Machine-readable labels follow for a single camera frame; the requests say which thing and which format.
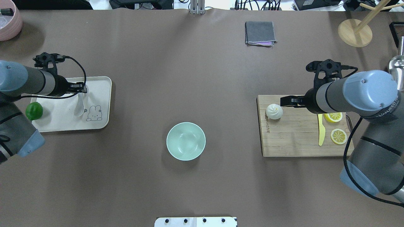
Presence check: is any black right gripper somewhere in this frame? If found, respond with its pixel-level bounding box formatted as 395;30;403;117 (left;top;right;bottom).
280;91;318;112

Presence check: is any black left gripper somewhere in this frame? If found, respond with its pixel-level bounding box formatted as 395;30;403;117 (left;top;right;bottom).
60;81;88;96

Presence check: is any white steamed bun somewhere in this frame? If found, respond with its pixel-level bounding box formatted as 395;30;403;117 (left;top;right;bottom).
266;104;283;120

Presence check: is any white ceramic spoon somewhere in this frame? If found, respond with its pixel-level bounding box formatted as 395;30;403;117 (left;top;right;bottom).
74;85;89;117

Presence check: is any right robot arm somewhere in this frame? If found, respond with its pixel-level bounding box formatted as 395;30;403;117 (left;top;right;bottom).
280;70;403;207

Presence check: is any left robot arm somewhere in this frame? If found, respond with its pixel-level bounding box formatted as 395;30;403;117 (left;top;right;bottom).
0;53;87;163

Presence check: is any pink bowl with ice cubes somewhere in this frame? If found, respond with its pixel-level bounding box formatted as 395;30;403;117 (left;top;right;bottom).
0;0;23;41

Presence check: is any metal tube in pink bowl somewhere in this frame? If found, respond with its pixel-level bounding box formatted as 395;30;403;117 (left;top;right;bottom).
0;8;14;17

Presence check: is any mint green bowl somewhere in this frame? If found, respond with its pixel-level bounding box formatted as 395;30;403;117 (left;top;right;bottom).
166;122;206;161

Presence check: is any wooden cutting board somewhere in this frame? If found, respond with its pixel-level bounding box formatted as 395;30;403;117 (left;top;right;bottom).
257;95;350;157

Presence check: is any white rabbit tray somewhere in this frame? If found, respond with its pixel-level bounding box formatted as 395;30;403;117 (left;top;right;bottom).
31;76;112;132

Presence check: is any yellow plastic knife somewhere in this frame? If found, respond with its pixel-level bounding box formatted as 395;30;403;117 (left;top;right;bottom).
317;114;326;146

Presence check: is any lemon slice near knife tip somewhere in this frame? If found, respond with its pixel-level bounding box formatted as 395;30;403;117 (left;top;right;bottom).
323;112;342;123

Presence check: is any green lime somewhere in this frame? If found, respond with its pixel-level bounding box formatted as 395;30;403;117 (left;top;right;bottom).
25;102;43;121

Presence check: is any folded grey cloth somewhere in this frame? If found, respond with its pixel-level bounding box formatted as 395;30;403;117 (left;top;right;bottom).
244;21;278;47

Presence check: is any wooden mug tree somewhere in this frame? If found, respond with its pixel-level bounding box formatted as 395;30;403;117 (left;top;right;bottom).
337;0;404;48

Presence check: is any glass rack tray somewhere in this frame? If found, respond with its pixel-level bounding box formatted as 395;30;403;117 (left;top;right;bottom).
389;21;404;48

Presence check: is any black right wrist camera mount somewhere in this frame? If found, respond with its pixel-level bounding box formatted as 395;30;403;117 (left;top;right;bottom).
306;59;358;87

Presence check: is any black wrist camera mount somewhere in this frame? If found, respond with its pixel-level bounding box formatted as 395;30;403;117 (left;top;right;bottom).
33;53;67;76
306;59;358;87

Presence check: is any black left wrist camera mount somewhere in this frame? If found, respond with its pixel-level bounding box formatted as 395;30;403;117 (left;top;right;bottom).
33;53;67;76

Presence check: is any lemon slice near knife handle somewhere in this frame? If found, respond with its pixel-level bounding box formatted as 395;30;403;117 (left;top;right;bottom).
330;128;348;145

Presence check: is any aluminium frame post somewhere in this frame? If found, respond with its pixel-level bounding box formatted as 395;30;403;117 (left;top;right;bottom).
189;0;206;15

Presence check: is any white camera mast base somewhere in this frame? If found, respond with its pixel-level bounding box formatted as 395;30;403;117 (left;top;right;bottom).
154;216;238;227

